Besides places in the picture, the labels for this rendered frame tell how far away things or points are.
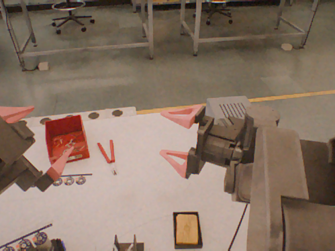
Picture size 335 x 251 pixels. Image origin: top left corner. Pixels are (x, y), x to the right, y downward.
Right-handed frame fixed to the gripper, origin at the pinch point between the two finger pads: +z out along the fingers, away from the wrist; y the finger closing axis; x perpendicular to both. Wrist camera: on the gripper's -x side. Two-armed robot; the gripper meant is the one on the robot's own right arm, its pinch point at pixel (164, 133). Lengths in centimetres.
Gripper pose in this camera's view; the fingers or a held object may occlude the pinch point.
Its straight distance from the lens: 55.9
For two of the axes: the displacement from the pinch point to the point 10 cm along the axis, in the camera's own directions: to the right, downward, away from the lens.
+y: 0.3, -8.5, -5.3
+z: -8.9, -2.6, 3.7
